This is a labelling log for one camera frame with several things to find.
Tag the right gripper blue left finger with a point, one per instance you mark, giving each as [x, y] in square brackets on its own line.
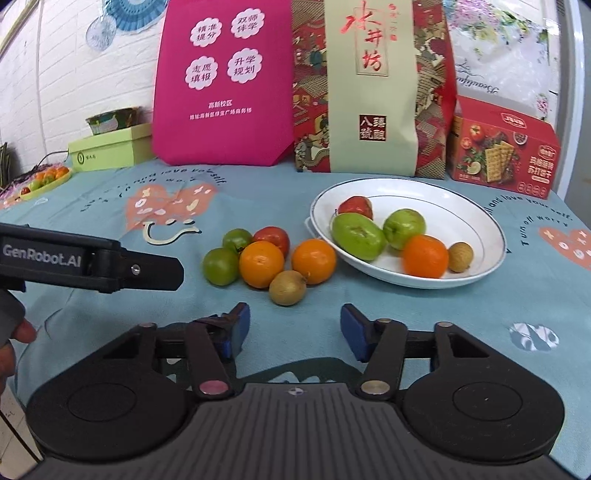
[228, 331]

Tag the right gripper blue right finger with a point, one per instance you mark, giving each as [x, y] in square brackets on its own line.
[361, 334]

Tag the green tomato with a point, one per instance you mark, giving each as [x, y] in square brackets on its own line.
[220, 267]
[236, 240]

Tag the brown kiwi-like fruit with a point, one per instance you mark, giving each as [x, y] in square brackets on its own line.
[288, 288]

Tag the oblong green mango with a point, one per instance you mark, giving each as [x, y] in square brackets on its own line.
[358, 236]

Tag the green apple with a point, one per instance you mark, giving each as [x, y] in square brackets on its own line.
[402, 225]

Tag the brown longan fruit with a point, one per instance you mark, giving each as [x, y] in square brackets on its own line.
[461, 256]

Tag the person's left hand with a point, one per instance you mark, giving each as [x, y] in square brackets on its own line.
[25, 333]

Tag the yellow tray of fruit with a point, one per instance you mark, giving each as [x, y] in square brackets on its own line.
[45, 182]

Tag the orange fruit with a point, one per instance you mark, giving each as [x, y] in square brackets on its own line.
[315, 259]
[259, 263]

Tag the light blue printed tablecloth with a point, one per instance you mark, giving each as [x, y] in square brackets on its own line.
[534, 309]

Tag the small orange tangerine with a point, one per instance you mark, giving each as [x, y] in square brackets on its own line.
[425, 256]

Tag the red tomato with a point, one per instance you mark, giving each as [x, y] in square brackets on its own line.
[276, 236]

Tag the light green shoe box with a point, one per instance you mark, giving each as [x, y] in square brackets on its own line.
[112, 150]

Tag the red wax apple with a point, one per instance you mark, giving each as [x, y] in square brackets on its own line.
[357, 204]

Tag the green patterned bowl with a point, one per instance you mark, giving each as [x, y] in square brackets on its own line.
[113, 120]

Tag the white round plate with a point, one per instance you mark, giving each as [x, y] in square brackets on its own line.
[450, 217]

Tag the red cracker box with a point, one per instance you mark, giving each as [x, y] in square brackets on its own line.
[495, 146]

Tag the magenta fabric tote bag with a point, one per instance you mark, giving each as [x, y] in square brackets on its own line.
[223, 84]

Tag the patterned liquor gift bag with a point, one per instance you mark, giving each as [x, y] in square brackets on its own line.
[374, 87]

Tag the white floral plastic bag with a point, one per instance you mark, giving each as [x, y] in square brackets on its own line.
[507, 53]

